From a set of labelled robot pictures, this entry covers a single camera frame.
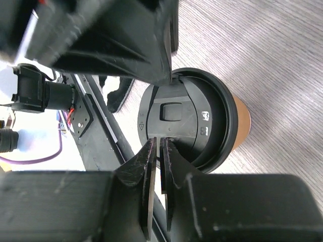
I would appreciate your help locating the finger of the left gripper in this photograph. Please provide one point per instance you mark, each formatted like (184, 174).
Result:
(132, 39)

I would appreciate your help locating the single brown paper cup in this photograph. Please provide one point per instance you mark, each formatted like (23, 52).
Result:
(244, 122)

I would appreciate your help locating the black plastic cup lid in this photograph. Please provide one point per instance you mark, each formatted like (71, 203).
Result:
(197, 111)

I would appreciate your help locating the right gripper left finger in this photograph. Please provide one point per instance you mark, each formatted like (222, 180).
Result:
(81, 205)

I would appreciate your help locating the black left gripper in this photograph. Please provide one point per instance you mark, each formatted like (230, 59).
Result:
(56, 34)

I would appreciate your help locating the zebra print pillow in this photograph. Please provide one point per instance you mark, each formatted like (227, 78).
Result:
(115, 98)

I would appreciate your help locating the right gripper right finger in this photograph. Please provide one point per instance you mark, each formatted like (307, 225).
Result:
(235, 207)

